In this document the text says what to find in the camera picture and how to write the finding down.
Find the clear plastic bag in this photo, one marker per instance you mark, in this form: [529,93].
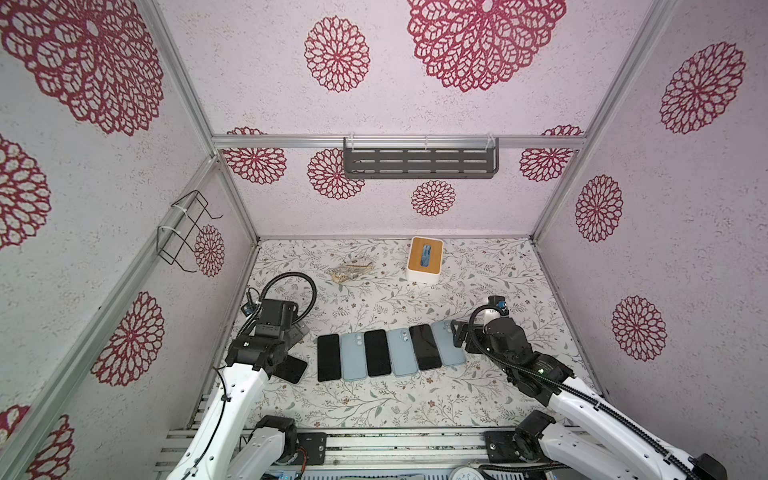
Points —
[351,270]

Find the grey slotted wall shelf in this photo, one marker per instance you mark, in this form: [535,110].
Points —
[425,163]

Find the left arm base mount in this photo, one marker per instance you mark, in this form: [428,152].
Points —
[298,448]

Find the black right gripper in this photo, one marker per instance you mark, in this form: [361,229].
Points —
[475,332]

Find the white wooden-top tissue box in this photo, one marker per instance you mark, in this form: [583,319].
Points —
[425,260]

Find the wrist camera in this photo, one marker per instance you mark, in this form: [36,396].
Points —
[252,302]
[499,302]

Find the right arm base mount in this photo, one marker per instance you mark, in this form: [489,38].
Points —
[520,444]

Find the light blue phone case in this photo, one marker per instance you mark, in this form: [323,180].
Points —
[353,357]

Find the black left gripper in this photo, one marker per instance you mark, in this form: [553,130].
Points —
[296,332]

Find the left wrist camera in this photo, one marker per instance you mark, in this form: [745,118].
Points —
[252,302]

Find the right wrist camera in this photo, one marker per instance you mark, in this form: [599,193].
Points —
[499,302]

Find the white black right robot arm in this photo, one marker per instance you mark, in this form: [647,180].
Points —
[576,428]

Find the black phone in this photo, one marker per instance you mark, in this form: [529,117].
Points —
[425,348]
[291,369]
[377,353]

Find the aluminium front rail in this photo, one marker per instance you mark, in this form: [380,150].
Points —
[361,448]

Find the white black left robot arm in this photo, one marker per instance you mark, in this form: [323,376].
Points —
[217,450]

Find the round white gauge dial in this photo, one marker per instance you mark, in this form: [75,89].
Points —
[465,473]

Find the black wire wall basket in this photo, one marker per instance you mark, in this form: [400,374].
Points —
[172,241]

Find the light case with purple button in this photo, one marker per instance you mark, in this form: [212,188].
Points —
[450,354]

